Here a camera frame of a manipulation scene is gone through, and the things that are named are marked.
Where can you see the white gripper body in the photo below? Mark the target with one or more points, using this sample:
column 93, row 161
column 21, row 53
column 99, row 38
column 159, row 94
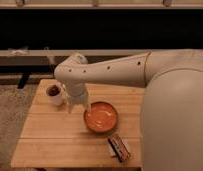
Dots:
column 76, row 93

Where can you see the white cup with brown contents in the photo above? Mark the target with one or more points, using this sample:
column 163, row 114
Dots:
column 55, row 94

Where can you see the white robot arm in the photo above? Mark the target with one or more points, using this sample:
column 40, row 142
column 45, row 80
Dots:
column 171, row 116

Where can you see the orange ceramic bowl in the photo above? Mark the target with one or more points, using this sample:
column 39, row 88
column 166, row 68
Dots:
column 102, row 118

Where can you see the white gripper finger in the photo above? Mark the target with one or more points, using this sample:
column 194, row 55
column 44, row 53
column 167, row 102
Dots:
column 87, row 107
column 70, row 108

